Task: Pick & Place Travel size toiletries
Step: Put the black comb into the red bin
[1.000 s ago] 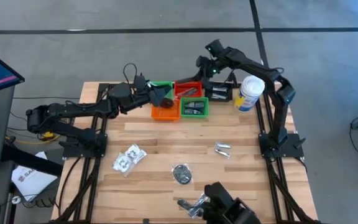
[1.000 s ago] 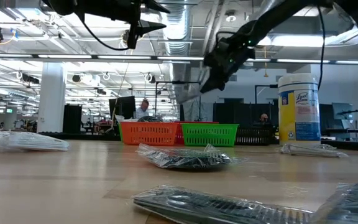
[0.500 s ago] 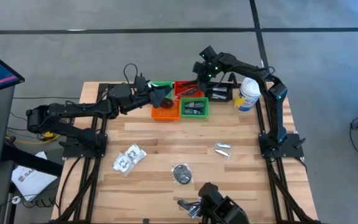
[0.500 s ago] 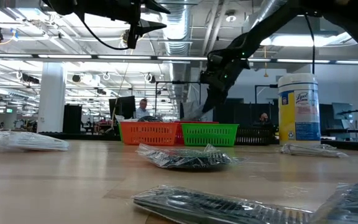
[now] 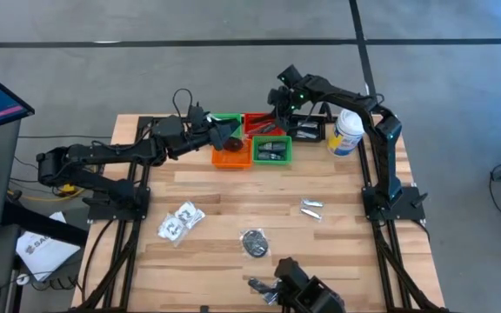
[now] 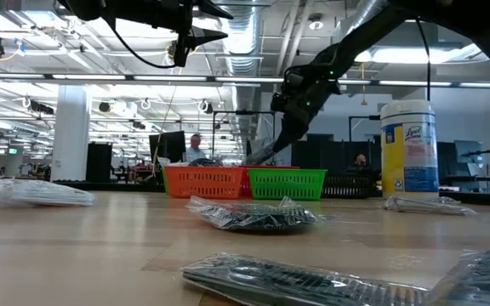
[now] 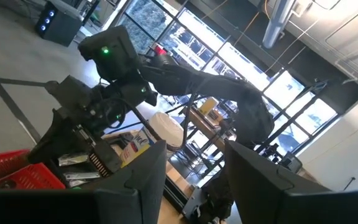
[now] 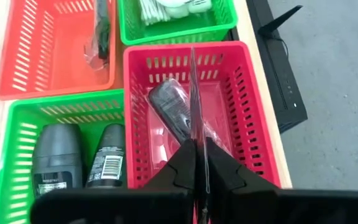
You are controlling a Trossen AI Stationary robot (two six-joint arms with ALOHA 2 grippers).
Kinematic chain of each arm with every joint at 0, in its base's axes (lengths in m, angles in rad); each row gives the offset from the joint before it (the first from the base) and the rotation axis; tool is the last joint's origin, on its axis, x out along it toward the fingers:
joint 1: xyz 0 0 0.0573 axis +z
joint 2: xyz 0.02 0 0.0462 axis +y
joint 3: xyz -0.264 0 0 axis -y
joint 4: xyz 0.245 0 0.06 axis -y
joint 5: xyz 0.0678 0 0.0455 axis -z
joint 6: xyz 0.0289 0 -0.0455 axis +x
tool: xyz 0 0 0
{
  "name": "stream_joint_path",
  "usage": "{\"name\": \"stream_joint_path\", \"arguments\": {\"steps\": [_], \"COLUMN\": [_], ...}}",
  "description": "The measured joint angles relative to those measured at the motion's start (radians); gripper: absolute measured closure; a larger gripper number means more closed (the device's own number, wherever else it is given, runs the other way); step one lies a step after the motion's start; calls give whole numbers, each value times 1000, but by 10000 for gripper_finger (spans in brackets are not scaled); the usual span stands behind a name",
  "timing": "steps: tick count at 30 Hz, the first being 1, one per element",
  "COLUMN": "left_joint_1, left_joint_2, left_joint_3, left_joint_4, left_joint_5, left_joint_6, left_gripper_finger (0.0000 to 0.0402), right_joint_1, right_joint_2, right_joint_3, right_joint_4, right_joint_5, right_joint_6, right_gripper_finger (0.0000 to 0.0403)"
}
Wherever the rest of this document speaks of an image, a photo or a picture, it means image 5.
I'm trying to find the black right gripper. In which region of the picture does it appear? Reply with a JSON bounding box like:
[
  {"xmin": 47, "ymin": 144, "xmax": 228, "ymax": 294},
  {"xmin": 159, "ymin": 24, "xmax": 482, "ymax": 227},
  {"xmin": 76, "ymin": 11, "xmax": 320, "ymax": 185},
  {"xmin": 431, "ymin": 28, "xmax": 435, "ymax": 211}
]
[{"xmin": 268, "ymin": 85, "xmax": 297, "ymax": 130}]

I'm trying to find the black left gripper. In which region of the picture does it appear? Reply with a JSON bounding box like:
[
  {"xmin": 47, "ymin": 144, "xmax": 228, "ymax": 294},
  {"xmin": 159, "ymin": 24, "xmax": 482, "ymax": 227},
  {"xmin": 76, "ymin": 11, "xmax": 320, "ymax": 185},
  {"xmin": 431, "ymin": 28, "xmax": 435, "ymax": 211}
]
[{"xmin": 197, "ymin": 119, "xmax": 242, "ymax": 151}]

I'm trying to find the black round brush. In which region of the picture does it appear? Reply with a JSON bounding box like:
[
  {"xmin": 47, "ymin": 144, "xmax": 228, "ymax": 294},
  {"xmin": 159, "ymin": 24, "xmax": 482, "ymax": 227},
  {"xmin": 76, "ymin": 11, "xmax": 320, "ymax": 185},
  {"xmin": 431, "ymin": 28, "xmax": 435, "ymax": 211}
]
[
  {"xmin": 224, "ymin": 137, "xmax": 245, "ymax": 153},
  {"xmin": 239, "ymin": 228, "xmax": 272, "ymax": 260}
]

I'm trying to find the green plastic slotted basket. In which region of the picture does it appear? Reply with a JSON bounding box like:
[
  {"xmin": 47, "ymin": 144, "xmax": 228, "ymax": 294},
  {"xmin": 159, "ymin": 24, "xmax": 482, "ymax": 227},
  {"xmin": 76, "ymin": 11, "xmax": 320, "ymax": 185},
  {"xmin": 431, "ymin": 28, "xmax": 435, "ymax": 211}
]
[
  {"xmin": 252, "ymin": 135, "xmax": 294, "ymax": 166},
  {"xmin": 204, "ymin": 112, "xmax": 243, "ymax": 141}
]

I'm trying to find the red plastic slotted basket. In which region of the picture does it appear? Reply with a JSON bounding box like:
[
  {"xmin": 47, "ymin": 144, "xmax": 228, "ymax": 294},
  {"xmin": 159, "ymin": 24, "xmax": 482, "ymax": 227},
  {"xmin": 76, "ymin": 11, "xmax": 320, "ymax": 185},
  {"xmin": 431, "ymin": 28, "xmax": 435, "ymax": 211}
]
[{"xmin": 244, "ymin": 112, "xmax": 286, "ymax": 139}]

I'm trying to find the orange plastic slotted basket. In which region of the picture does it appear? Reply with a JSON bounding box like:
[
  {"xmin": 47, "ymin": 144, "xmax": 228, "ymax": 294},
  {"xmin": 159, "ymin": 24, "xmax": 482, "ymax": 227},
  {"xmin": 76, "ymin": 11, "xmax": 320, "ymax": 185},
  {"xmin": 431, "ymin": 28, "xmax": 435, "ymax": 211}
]
[{"xmin": 210, "ymin": 137, "xmax": 253, "ymax": 170}]

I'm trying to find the black plastic slotted basket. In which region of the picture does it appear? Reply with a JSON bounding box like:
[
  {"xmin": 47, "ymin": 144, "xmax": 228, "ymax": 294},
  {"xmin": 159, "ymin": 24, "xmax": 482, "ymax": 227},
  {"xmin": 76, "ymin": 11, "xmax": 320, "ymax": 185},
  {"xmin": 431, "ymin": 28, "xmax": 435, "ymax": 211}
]
[{"xmin": 291, "ymin": 115, "xmax": 326, "ymax": 143}]

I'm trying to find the yellow disinfectant wipes canister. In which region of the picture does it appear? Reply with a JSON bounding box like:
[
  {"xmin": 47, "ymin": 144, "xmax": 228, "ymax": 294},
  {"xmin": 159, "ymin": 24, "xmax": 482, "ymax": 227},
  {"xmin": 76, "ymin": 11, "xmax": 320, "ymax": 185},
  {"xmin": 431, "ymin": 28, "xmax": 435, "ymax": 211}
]
[{"xmin": 326, "ymin": 108, "xmax": 366, "ymax": 158}]

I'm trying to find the black boxy equipment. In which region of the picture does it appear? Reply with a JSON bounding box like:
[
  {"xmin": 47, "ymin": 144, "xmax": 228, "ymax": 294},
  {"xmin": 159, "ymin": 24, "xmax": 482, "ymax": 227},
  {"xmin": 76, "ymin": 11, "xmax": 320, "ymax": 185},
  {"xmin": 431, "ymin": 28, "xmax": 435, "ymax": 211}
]
[{"xmin": 274, "ymin": 256, "xmax": 347, "ymax": 313}]

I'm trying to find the black diagonal support bar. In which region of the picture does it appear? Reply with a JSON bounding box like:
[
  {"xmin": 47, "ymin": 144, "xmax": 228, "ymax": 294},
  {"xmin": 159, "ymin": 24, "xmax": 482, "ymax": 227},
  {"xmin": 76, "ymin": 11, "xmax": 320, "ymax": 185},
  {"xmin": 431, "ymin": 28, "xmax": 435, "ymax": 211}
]
[{"xmin": 2, "ymin": 202, "xmax": 90, "ymax": 248}]

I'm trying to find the white printed paper sheet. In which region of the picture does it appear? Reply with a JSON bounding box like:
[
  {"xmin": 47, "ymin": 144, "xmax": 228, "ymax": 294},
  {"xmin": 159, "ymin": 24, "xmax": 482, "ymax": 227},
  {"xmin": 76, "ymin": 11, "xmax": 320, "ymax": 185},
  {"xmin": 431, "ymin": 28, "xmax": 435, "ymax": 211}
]
[{"xmin": 15, "ymin": 211, "xmax": 82, "ymax": 283}]

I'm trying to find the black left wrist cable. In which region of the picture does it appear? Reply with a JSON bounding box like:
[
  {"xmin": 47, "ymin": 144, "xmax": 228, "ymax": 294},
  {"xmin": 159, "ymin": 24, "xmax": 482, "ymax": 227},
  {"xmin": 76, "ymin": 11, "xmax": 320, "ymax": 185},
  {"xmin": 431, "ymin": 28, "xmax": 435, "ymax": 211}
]
[{"xmin": 172, "ymin": 88, "xmax": 194, "ymax": 117}]

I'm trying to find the black aluminium rig frame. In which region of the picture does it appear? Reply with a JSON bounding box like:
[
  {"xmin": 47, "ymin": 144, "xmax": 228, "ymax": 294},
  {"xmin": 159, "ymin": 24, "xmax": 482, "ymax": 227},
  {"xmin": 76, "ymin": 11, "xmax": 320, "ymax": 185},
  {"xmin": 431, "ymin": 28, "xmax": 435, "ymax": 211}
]
[{"xmin": 76, "ymin": 113, "xmax": 447, "ymax": 313}]

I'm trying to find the yellow cable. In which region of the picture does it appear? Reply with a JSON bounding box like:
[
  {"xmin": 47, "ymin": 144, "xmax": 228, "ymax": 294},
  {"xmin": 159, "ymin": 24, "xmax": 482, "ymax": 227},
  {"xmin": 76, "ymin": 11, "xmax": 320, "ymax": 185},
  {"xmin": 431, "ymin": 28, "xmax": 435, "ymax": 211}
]
[{"xmin": 7, "ymin": 178, "xmax": 90, "ymax": 203}]

